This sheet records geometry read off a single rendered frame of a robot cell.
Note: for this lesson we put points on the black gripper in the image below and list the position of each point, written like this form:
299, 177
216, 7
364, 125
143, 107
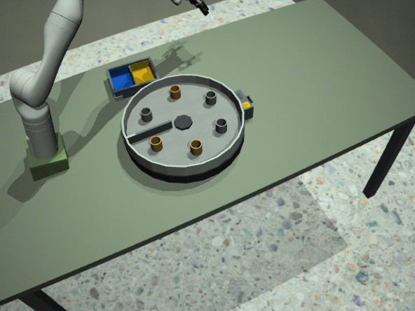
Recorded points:
201, 5

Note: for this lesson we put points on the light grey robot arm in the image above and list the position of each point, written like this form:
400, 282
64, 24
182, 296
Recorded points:
29, 90

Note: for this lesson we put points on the grey round turntable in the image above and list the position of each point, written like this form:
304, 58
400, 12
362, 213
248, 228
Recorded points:
179, 121

